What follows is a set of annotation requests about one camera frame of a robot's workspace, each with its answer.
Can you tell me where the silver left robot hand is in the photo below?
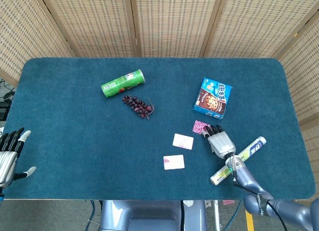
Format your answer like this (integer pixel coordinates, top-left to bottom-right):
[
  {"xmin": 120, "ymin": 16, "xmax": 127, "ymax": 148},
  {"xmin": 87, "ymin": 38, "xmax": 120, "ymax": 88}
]
[{"xmin": 0, "ymin": 127, "xmax": 37, "ymax": 189}]

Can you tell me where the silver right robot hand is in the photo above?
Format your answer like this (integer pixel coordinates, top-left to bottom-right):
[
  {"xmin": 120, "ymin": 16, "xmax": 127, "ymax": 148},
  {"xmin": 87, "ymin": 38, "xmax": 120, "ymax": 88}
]
[{"xmin": 201, "ymin": 124, "xmax": 237, "ymax": 159}]

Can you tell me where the blue cookie box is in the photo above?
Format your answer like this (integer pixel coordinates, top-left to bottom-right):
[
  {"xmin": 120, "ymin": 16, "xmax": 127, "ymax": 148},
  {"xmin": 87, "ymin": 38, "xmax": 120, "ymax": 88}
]
[{"xmin": 192, "ymin": 77, "xmax": 233, "ymax": 120}]

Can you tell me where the blue felt table cover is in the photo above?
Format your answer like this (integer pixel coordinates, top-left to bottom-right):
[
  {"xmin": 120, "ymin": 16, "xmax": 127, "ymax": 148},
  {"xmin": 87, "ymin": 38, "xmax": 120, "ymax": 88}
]
[{"xmin": 3, "ymin": 57, "xmax": 317, "ymax": 201}]

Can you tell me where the white table leg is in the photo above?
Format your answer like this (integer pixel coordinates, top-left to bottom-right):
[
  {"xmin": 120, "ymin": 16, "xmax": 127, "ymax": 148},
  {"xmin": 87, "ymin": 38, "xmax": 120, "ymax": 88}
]
[{"xmin": 211, "ymin": 200, "xmax": 221, "ymax": 231}]

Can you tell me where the bunch of red grapes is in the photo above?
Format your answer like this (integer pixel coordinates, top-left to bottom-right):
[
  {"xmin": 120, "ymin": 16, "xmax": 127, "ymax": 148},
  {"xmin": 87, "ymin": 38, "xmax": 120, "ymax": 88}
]
[{"xmin": 122, "ymin": 95, "xmax": 155, "ymax": 120}]

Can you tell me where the grey-blue robot torso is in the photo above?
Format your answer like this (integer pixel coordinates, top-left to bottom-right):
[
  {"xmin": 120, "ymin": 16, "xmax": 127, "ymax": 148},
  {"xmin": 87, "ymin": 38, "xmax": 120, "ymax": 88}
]
[{"xmin": 99, "ymin": 200, "xmax": 207, "ymax": 231}]

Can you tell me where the green chip can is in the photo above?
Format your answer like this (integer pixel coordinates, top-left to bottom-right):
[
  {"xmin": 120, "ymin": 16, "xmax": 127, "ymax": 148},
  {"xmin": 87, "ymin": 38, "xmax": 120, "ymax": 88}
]
[{"xmin": 101, "ymin": 69, "xmax": 146, "ymax": 99}]

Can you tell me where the woven bamboo folding screen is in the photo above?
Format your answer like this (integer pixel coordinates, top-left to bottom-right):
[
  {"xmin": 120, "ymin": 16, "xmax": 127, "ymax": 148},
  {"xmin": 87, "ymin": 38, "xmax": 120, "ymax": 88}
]
[{"xmin": 0, "ymin": 0, "xmax": 319, "ymax": 172}]

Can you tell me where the black equipment with cables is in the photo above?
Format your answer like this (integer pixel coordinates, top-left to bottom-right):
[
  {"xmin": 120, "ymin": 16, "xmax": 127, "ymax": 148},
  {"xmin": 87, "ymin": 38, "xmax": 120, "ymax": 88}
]
[{"xmin": 0, "ymin": 78, "xmax": 15, "ymax": 122}]

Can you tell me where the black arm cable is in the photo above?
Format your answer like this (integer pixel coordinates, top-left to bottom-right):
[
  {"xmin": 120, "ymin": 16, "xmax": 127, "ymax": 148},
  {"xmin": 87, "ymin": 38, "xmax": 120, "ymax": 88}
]
[{"xmin": 231, "ymin": 175, "xmax": 289, "ymax": 231}]

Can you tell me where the blue cable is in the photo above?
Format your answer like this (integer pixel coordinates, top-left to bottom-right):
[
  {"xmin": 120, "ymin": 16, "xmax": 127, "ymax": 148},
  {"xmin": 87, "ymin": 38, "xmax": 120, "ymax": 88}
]
[{"xmin": 86, "ymin": 200, "xmax": 99, "ymax": 231}]

